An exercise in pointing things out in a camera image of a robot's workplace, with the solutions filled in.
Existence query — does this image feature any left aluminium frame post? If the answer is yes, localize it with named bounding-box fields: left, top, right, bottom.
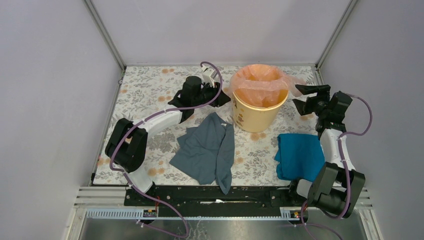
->
left=82, top=0, right=126, bottom=72

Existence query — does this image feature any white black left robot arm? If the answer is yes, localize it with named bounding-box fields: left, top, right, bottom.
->
left=104, top=76, right=230, bottom=206

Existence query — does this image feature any grey-blue shirt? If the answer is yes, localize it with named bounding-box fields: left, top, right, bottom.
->
left=169, top=112, right=235, bottom=195

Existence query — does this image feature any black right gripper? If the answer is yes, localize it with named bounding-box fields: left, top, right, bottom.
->
left=291, top=84, right=331, bottom=118

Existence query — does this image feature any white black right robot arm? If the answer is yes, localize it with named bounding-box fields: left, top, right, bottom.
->
left=286, top=84, right=366, bottom=219

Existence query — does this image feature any bright blue cloth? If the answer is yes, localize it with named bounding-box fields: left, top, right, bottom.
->
left=274, top=133, right=325, bottom=182

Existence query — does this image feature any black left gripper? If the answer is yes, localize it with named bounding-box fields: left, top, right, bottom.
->
left=192, top=79, right=231, bottom=107

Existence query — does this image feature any aluminium frame post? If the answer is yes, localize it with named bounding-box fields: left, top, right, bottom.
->
left=82, top=0, right=126, bottom=72
left=315, top=0, right=359, bottom=70

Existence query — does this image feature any pink plastic trash bag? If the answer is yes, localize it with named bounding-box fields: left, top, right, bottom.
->
left=229, top=64, right=306, bottom=108

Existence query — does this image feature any slotted cable duct rail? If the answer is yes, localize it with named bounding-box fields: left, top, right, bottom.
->
left=86, top=207, right=307, bottom=222

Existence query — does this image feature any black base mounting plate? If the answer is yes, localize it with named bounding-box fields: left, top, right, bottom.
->
left=124, top=185, right=306, bottom=218

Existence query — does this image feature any right aluminium frame post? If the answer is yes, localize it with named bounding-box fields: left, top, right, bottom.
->
left=315, top=0, right=359, bottom=70

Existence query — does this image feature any yellow plastic trash bin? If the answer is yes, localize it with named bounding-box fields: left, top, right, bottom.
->
left=230, top=94, right=288, bottom=133

